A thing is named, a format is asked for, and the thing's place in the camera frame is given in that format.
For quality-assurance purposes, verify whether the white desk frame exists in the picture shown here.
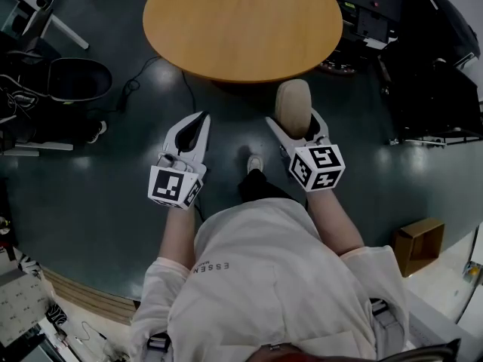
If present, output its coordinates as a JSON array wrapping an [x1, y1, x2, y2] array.
[[21, 6, 91, 51]]

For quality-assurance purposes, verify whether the beige slipper item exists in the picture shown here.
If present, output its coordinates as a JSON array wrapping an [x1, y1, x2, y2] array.
[[273, 78, 313, 140]]

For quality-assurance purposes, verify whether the black floor cable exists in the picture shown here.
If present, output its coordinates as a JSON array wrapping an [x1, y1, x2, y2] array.
[[115, 54, 198, 115]]

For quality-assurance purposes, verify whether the black electronic equipment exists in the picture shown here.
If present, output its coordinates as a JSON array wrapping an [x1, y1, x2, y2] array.
[[337, 0, 404, 49]]

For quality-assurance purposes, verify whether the black bag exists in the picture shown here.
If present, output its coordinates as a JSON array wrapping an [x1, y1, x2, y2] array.
[[425, 0, 482, 69]]

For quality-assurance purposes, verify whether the black equipment cart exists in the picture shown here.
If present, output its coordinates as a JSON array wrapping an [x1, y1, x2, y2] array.
[[377, 49, 483, 147]]

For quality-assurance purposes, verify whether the person's black trouser leg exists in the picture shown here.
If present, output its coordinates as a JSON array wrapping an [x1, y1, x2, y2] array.
[[236, 167, 301, 204]]

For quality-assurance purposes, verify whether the wooden slatted platform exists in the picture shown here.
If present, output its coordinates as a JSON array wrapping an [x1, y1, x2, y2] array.
[[40, 266, 137, 327]]

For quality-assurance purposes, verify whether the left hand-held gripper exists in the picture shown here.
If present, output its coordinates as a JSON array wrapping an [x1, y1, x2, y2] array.
[[147, 111, 212, 211]]

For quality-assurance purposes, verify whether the brown cardboard box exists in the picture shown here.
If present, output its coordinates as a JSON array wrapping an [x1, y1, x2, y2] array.
[[391, 217, 446, 278]]

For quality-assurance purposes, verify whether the black power strip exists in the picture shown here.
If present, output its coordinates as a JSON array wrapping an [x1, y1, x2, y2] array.
[[318, 59, 358, 75]]

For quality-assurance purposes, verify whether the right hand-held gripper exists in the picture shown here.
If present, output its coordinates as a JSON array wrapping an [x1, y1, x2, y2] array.
[[264, 108, 346, 193]]

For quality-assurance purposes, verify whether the person's white shoe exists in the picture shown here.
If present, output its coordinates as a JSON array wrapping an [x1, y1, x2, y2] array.
[[246, 154, 264, 175]]

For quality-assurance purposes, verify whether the black and white sneaker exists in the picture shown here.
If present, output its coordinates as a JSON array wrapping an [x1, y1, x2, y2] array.
[[86, 120, 108, 145]]

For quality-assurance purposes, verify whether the person's left forearm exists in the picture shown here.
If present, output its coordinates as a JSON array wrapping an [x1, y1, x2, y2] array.
[[157, 204, 197, 273]]

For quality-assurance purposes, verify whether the person's right forearm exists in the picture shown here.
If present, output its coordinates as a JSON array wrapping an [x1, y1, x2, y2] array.
[[304, 187, 366, 258]]

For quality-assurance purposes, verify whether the person's white t-shirt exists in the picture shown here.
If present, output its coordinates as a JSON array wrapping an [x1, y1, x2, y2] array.
[[128, 197, 411, 362]]

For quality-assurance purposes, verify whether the round wooden table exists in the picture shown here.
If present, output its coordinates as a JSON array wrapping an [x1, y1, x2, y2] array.
[[142, 0, 344, 84]]

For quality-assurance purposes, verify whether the white printed board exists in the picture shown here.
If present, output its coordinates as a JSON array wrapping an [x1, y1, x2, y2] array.
[[0, 268, 52, 349]]

